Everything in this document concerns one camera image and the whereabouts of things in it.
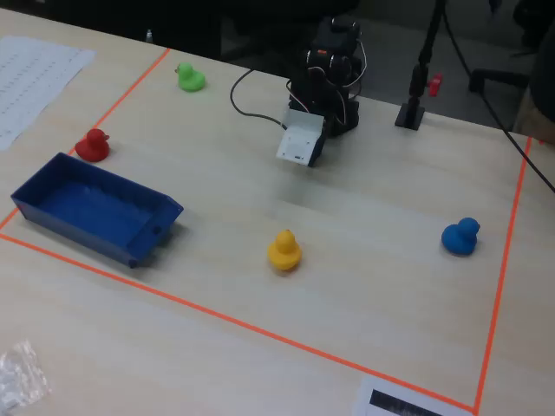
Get yellow rubber duck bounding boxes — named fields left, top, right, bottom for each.
left=266, top=229, right=303, bottom=272

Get thin black cable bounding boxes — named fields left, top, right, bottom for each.
left=441, top=6, right=555, bottom=194

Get white printed paper sheet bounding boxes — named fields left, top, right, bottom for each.
left=0, top=35, right=97, bottom=152

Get red clamp knob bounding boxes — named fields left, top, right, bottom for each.
left=426, top=73, right=445, bottom=98

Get white label with black bar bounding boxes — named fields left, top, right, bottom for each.
left=351, top=374, right=473, bottom=416

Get clear plastic bag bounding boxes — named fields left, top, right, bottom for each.
left=0, top=340, right=52, bottom=413

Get black camera cable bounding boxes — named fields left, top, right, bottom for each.
left=229, top=68, right=289, bottom=130

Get orange tape strip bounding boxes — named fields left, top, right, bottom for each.
left=0, top=232, right=478, bottom=413
left=473, top=136, right=533, bottom=413
left=0, top=47, right=172, bottom=231

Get blue plastic box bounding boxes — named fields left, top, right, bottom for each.
left=10, top=151, right=185, bottom=270

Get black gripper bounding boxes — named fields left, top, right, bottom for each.
left=286, top=77, right=334, bottom=168

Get black office chair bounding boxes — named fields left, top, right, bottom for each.
left=216, top=0, right=361, bottom=68
left=467, top=25, right=555, bottom=136

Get black camera stand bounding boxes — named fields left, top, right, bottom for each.
left=394, top=0, right=448, bottom=131

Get green rubber duck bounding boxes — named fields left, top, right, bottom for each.
left=175, top=62, right=206, bottom=93

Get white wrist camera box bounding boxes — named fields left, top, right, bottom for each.
left=276, top=107, right=326, bottom=167

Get blue rubber duck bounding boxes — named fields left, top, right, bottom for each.
left=441, top=217, right=481, bottom=257

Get red rubber duck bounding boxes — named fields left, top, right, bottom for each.
left=74, top=127, right=111, bottom=164

